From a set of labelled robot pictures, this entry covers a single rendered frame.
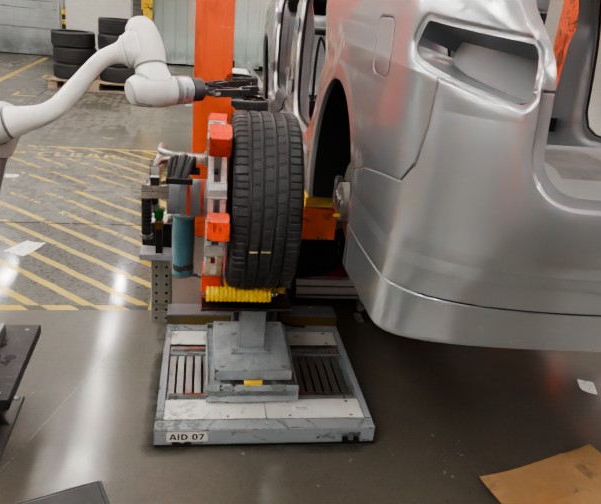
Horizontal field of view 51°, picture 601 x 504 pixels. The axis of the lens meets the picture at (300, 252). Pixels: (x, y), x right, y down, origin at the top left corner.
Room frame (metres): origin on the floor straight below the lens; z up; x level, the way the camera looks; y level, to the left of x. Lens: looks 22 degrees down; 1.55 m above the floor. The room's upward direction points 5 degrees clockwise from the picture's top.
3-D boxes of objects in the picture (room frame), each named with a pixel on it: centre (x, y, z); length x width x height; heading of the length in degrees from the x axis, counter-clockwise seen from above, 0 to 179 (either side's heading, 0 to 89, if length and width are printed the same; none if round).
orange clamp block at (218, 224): (1.93, 0.28, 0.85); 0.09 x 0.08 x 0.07; 10
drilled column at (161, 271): (2.83, 0.68, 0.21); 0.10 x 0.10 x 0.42; 10
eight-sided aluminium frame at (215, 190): (2.24, 0.34, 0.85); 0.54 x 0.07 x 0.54; 10
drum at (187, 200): (2.23, 0.41, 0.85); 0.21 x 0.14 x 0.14; 100
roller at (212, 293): (2.14, 0.22, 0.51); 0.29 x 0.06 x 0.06; 100
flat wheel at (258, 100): (7.32, 0.78, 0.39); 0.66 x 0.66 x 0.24
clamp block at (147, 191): (2.04, 0.51, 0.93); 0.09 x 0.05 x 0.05; 100
